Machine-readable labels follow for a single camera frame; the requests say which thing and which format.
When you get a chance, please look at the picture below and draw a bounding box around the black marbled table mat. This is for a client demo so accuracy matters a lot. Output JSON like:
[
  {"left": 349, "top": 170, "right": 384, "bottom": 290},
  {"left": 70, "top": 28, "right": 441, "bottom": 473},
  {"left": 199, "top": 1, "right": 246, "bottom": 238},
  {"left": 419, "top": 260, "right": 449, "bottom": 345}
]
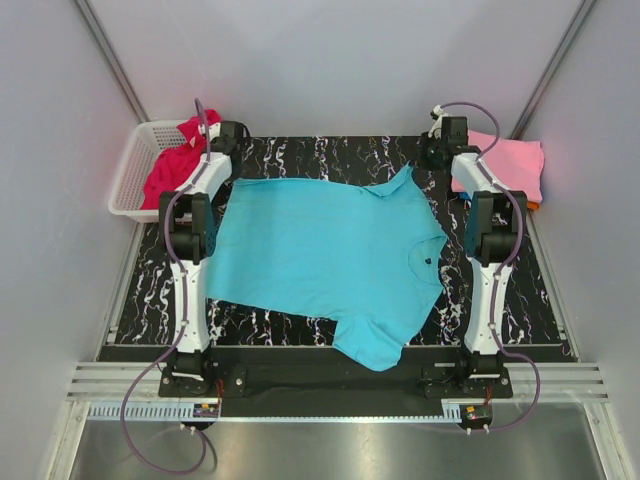
[{"left": 98, "top": 136, "right": 575, "bottom": 362}]

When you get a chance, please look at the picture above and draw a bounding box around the cyan t shirt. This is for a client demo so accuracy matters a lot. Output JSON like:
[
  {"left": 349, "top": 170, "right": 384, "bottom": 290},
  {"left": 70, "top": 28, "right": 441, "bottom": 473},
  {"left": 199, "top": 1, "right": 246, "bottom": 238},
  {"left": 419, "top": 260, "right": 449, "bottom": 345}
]
[{"left": 206, "top": 166, "right": 447, "bottom": 372}]

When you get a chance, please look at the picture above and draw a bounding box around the aluminium frame rail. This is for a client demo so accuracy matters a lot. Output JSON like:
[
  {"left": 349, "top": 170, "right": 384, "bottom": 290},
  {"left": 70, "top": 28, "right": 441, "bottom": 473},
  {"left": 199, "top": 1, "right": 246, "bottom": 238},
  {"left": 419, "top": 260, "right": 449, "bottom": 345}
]
[{"left": 68, "top": 362, "right": 609, "bottom": 403}]

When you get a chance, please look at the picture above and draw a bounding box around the white plastic basket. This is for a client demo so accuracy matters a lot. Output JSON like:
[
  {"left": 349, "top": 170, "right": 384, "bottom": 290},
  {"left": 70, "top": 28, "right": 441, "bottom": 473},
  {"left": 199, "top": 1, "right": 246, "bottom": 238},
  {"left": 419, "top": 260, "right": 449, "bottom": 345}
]
[{"left": 108, "top": 120, "right": 186, "bottom": 223}]

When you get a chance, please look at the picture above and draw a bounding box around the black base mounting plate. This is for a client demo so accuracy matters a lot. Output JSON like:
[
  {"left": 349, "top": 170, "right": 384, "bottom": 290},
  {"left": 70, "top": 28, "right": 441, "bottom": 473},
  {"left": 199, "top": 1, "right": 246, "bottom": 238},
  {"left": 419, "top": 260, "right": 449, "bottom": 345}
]
[{"left": 159, "top": 346, "right": 513, "bottom": 421}]

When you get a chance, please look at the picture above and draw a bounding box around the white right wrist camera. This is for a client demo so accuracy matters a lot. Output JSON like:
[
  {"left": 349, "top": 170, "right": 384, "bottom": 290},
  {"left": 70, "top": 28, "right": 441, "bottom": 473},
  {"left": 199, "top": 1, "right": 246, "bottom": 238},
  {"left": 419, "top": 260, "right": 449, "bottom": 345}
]
[{"left": 428, "top": 105, "right": 447, "bottom": 140}]

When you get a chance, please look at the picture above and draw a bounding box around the pink folded t shirt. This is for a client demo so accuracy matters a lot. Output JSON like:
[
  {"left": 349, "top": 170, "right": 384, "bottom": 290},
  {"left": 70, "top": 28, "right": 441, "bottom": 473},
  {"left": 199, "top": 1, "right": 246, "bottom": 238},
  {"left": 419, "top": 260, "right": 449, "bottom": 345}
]
[{"left": 451, "top": 131, "right": 545, "bottom": 204}]

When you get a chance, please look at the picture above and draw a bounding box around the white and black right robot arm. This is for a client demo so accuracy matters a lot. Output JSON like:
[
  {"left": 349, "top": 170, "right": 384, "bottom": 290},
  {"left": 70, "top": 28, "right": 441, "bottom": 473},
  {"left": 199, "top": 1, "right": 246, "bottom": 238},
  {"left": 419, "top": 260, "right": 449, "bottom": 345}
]
[{"left": 419, "top": 108, "right": 527, "bottom": 397}]

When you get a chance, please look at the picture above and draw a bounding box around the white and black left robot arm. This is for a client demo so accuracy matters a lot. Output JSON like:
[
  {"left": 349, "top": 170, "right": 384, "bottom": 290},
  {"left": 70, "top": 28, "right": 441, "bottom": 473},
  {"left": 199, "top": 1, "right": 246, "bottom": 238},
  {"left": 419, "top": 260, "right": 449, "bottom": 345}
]
[{"left": 159, "top": 121, "right": 250, "bottom": 396}]

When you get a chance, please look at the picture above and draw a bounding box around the red t shirt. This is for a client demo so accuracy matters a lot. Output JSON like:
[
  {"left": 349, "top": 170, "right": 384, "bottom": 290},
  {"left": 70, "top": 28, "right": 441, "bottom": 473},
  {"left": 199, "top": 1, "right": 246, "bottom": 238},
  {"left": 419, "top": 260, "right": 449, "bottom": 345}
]
[{"left": 140, "top": 109, "right": 231, "bottom": 211}]

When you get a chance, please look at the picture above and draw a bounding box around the white slotted cable duct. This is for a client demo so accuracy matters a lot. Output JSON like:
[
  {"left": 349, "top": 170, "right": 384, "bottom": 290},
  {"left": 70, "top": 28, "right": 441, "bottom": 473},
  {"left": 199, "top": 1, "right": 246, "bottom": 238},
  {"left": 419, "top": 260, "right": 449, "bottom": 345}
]
[{"left": 88, "top": 402, "right": 221, "bottom": 422}]

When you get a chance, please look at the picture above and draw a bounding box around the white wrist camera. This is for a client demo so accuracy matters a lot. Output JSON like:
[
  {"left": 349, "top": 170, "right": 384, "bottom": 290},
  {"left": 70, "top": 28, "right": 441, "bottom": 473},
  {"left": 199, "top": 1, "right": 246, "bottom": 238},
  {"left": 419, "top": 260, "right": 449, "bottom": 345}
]
[
  {"left": 198, "top": 122, "right": 221, "bottom": 140},
  {"left": 428, "top": 105, "right": 447, "bottom": 140}
]

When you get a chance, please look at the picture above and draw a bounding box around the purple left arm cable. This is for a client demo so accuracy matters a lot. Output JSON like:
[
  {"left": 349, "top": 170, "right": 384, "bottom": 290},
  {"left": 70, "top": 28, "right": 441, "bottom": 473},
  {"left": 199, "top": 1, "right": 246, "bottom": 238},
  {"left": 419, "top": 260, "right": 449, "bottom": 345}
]
[{"left": 118, "top": 97, "right": 219, "bottom": 474}]

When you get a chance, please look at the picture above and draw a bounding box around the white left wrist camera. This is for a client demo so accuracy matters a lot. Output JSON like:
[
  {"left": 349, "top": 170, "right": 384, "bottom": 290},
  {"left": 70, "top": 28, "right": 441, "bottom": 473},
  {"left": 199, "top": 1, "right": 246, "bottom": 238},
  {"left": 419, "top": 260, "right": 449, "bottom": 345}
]
[{"left": 198, "top": 122, "right": 221, "bottom": 140}]

